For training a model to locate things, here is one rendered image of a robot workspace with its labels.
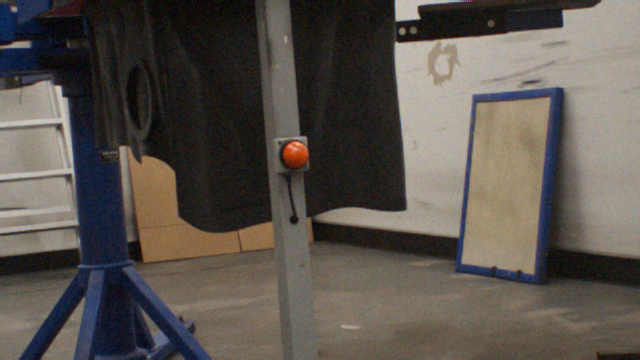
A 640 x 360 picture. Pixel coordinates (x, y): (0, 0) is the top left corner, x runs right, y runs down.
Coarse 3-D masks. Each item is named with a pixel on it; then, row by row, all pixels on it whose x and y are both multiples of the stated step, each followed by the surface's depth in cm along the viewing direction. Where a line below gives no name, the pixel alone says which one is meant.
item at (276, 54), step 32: (256, 0) 187; (288, 0) 185; (288, 32) 185; (288, 64) 185; (288, 96) 186; (288, 128) 186; (288, 192) 186; (288, 224) 186; (288, 256) 186; (288, 288) 186; (288, 320) 187; (288, 352) 188
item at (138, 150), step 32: (96, 0) 237; (128, 0) 218; (96, 32) 240; (128, 32) 219; (96, 64) 247; (128, 64) 221; (96, 96) 250; (128, 96) 224; (96, 128) 251; (128, 128) 233; (160, 128) 213
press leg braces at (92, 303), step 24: (72, 288) 348; (96, 288) 330; (144, 288) 334; (72, 312) 354; (96, 312) 325; (168, 312) 331; (48, 336) 356; (96, 336) 322; (144, 336) 371; (168, 336) 329; (192, 336) 328
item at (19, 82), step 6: (6, 78) 435; (12, 78) 425; (18, 78) 414; (24, 78) 408; (30, 78) 400; (36, 78) 391; (42, 78) 385; (48, 78) 373; (0, 84) 448; (6, 84) 436; (12, 84) 426; (18, 84) 417; (24, 84) 413; (30, 84) 415; (0, 90) 450
